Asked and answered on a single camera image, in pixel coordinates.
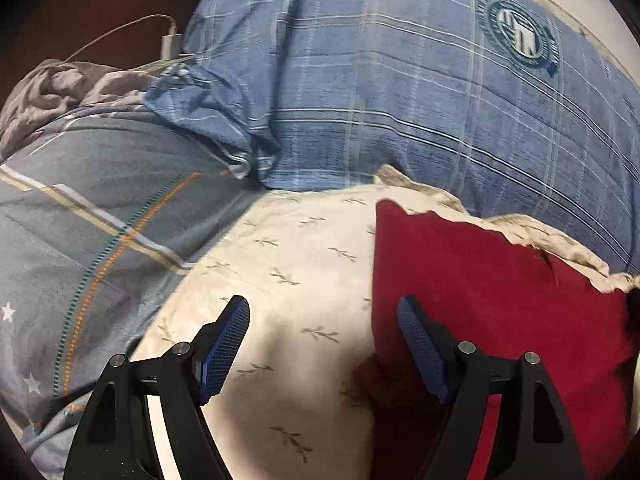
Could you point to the brown padded headboard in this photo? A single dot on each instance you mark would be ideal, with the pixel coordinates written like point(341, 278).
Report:
point(75, 5)

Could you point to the blue plaid quilt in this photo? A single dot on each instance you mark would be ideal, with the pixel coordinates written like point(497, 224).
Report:
point(375, 85)

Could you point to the red garment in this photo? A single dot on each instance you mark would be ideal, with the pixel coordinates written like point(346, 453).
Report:
point(500, 285)

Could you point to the white charger plug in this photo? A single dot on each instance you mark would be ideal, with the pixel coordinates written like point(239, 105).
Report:
point(170, 46)

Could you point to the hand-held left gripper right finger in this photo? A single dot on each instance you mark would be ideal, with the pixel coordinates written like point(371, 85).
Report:
point(420, 340)

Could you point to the grey crumpled cloth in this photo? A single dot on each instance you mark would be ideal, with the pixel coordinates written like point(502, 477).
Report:
point(50, 90)

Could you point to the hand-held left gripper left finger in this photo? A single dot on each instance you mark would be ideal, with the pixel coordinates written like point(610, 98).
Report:
point(227, 345)

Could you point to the cream leaf-print quilt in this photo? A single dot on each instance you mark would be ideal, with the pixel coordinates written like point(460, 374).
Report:
point(300, 260)

